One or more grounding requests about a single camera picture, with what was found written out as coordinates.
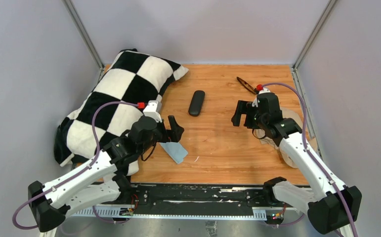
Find light blue cleaning cloth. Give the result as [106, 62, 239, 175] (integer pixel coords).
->
[159, 142, 188, 164]

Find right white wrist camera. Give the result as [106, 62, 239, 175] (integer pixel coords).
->
[251, 88, 279, 107]

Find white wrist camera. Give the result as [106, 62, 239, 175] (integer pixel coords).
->
[143, 100, 162, 123]
[251, 88, 279, 107]

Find right aluminium frame post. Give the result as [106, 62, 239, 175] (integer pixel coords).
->
[292, 0, 338, 70]

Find aluminium frame post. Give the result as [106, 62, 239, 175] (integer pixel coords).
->
[292, 0, 338, 70]
[62, 0, 105, 71]

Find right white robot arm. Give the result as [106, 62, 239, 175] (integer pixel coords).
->
[231, 92, 362, 235]

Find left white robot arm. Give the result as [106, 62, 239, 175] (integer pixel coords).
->
[28, 116, 184, 233]

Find black white checkered pillow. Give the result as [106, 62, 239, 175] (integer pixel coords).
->
[53, 48, 189, 166]

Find purple cable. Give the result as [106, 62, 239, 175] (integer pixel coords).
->
[256, 82, 359, 237]
[12, 101, 145, 230]

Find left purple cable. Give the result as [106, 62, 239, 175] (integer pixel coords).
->
[12, 101, 145, 230]

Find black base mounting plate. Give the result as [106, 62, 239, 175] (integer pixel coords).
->
[109, 183, 293, 218]

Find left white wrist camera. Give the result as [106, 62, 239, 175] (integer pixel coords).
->
[143, 100, 162, 123]

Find left aluminium frame post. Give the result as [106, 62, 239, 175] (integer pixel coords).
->
[62, 0, 105, 71]

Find black glasses case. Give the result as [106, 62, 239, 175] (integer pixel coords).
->
[188, 90, 206, 117]

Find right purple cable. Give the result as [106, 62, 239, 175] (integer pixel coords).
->
[256, 82, 359, 237]

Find dark folded sunglasses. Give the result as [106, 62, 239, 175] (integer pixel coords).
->
[236, 77, 257, 94]

